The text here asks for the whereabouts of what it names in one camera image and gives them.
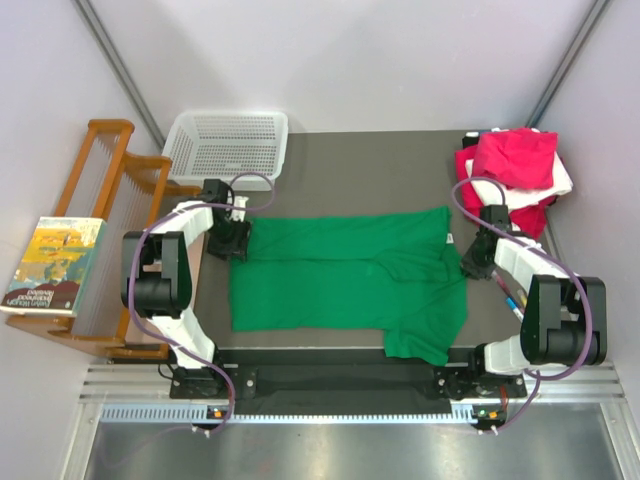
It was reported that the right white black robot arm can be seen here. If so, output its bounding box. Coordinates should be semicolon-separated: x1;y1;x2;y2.
461;205;607;396

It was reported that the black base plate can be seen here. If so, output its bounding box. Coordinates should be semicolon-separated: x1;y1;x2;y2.
163;348;529;416

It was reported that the pink red folded shirt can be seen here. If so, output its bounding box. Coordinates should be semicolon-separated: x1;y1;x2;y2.
472;128;558;190

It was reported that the white plastic basket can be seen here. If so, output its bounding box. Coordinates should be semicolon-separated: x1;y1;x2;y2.
162;110;289;191

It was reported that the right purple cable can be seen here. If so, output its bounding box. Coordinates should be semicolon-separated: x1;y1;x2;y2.
450;177;596;435

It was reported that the white folded shirt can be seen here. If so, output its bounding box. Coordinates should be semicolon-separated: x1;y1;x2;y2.
468;154;573;211

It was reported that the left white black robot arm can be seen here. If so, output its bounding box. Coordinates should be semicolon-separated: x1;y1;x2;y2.
121;179;251;397

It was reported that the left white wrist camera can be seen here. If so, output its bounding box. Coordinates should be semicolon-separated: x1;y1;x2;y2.
230;195;249;222

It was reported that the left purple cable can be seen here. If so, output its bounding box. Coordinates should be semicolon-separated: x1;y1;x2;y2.
127;172;277;435

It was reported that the red marker pen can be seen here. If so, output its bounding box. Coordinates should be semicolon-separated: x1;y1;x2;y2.
491;271;514;300

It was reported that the green t shirt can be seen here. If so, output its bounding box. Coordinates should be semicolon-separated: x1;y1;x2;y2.
229;206;468;366

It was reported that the red bottom shirt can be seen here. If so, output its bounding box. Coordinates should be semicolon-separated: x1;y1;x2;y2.
454;146;556;239

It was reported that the grey slotted cable duct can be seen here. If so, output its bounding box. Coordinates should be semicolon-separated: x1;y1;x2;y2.
100;404;499;425

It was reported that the purple cable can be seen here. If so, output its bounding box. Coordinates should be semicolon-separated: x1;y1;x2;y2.
450;177;596;435
127;172;277;435

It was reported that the paperback book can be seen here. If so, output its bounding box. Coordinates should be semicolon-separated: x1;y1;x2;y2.
1;216;107;318

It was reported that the wooden rack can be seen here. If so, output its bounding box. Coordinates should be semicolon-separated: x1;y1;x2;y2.
5;119;200;361

